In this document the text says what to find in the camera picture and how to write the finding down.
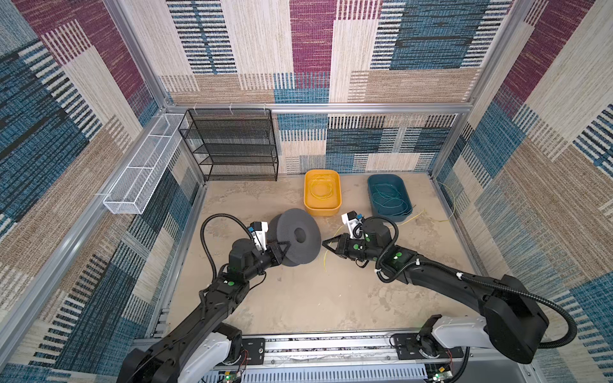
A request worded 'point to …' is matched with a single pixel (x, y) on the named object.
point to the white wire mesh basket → (132, 191)
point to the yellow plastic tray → (322, 192)
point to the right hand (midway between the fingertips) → (323, 247)
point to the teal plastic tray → (393, 179)
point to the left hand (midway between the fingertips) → (291, 241)
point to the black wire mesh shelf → (233, 145)
